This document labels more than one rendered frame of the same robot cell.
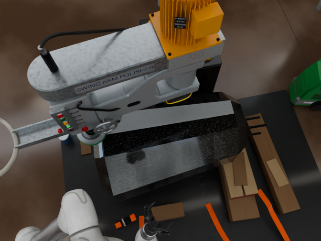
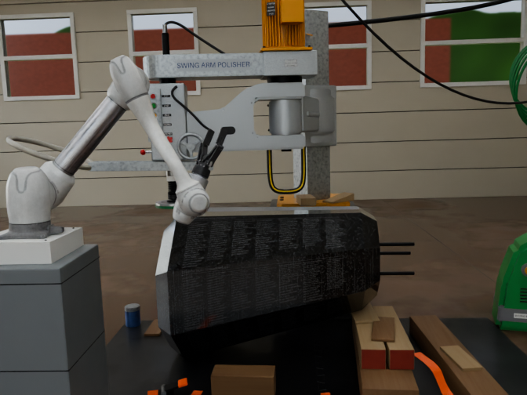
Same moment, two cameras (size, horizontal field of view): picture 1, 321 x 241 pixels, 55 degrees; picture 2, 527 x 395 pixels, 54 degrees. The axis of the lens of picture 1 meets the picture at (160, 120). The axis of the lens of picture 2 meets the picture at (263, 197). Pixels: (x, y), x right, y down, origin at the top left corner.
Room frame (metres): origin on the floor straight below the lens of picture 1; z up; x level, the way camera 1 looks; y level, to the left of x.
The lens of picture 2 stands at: (-1.94, -0.71, 1.29)
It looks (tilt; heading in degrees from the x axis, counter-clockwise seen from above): 8 degrees down; 14
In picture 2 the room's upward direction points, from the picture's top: 2 degrees counter-clockwise
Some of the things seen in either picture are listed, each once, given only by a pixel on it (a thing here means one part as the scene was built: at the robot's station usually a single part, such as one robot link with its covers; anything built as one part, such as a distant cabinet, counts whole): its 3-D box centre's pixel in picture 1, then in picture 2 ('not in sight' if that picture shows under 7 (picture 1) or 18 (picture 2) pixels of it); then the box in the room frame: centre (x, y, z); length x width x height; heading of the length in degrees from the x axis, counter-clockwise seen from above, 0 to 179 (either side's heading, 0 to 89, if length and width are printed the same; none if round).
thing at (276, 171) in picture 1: (277, 172); (459, 357); (0.62, -1.06, 0.13); 0.25 x 0.10 x 0.01; 19
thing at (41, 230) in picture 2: not in sight; (35, 228); (-0.18, 0.68, 0.91); 0.22 x 0.18 x 0.06; 105
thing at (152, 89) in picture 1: (139, 86); (239, 125); (0.91, 0.12, 1.30); 0.74 x 0.23 x 0.49; 108
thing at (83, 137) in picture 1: (91, 130); (174, 202); (0.80, 0.50, 0.87); 0.21 x 0.21 x 0.01
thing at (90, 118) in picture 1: (88, 99); (184, 124); (0.82, 0.42, 1.32); 0.36 x 0.22 x 0.45; 108
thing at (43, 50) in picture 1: (48, 59); (165, 41); (0.80, 0.50, 1.78); 0.04 x 0.04 x 0.17
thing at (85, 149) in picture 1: (85, 142); (157, 327); (0.99, 0.75, 0.02); 0.25 x 0.10 x 0.01; 11
